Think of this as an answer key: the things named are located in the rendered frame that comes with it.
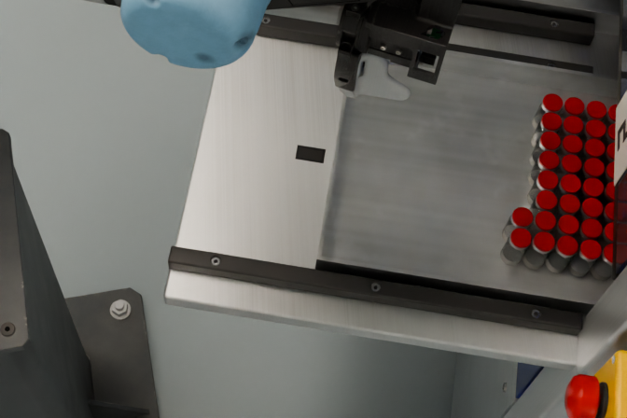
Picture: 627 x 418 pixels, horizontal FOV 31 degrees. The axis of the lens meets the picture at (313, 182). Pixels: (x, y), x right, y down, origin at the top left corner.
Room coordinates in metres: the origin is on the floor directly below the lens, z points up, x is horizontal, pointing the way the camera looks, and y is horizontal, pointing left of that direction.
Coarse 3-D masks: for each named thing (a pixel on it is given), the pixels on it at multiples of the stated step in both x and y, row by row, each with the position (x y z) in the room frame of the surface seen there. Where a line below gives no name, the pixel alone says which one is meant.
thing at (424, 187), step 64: (448, 64) 0.67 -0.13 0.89; (512, 64) 0.67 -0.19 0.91; (384, 128) 0.59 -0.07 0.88; (448, 128) 0.60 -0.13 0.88; (512, 128) 0.61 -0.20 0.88; (384, 192) 0.51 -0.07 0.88; (448, 192) 0.52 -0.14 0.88; (512, 192) 0.53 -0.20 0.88; (320, 256) 0.42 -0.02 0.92; (384, 256) 0.45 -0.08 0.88; (448, 256) 0.45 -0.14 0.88
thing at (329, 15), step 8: (280, 8) 0.72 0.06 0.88; (288, 8) 0.72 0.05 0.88; (296, 8) 0.72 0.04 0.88; (304, 8) 0.73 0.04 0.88; (312, 8) 0.73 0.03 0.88; (320, 8) 0.73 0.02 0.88; (328, 8) 0.73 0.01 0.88; (336, 8) 0.73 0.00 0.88; (288, 16) 0.71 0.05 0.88; (296, 16) 0.71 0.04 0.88; (304, 16) 0.72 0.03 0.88; (312, 16) 0.72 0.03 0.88; (320, 16) 0.72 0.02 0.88; (328, 16) 0.72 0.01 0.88; (336, 16) 0.72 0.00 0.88; (336, 24) 0.71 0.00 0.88
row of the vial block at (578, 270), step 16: (592, 112) 0.61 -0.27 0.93; (592, 128) 0.60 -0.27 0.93; (592, 144) 0.58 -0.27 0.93; (592, 160) 0.56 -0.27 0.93; (592, 176) 0.54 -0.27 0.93; (592, 192) 0.52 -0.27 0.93; (592, 208) 0.51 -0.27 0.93; (592, 224) 0.49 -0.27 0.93; (592, 240) 0.47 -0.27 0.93; (576, 256) 0.46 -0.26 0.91; (592, 256) 0.45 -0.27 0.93; (576, 272) 0.45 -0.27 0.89
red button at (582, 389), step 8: (576, 376) 0.31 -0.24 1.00; (584, 376) 0.31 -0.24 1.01; (592, 376) 0.31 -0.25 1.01; (568, 384) 0.30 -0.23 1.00; (576, 384) 0.30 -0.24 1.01; (584, 384) 0.30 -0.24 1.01; (592, 384) 0.30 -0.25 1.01; (568, 392) 0.29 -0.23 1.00; (576, 392) 0.29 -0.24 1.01; (584, 392) 0.29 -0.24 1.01; (592, 392) 0.29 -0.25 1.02; (568, 400) 0.29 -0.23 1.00; (576, 400) 0.28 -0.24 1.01; (584, 400) 0.28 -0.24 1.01; (592, 400) 0.28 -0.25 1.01; (600, 400) 0.29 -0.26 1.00; (568, 408) 0.28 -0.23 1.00; (576, 408) 0.28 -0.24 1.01; (584, 408) 0.28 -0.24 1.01; (592, 408) 0.28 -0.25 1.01; (568, 416) 0.28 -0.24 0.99; (576, 416) 0.27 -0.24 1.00; (584, 416) 0.27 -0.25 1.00; (592, 416) 0.27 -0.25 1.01
